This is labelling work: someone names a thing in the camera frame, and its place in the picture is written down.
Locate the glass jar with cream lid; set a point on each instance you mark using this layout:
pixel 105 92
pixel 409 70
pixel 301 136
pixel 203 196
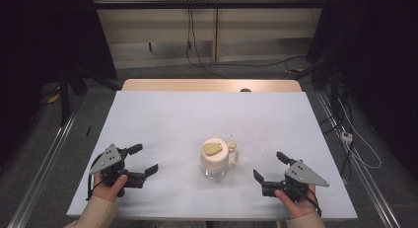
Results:
pixel 215 159

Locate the silver metal floor rail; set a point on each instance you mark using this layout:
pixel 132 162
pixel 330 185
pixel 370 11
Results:
pixel 42 168
pixel 361 175

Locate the person's left hand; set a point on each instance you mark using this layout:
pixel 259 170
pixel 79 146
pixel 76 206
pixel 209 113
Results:
pixel 106 192

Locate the black metal stand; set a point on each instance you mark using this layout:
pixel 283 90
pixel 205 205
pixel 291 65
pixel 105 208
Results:
pixel 64 99

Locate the white table board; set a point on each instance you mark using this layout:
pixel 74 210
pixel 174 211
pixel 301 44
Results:
pixel 184 119

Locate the dark round table grommet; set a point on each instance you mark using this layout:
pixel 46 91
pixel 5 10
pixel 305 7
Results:
pixel 245 90

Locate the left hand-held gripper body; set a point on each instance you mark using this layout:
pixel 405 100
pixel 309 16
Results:
pixel 110 157

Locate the white power strip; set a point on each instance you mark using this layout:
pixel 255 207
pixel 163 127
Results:
pixel 346 136

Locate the person's right hand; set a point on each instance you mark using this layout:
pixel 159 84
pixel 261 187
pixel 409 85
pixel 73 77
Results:
pixel 300 208

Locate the black horizontal metal bar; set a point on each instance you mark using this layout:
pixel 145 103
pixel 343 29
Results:
pixel 203 4

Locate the small black floor stick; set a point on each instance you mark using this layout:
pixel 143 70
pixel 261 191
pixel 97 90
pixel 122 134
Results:
pixel 88 131

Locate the light wooden table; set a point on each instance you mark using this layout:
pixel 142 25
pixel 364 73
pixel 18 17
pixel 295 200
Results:
pixel 197 85

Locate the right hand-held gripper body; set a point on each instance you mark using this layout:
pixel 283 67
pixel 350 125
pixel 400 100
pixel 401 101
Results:
pixel 304 175

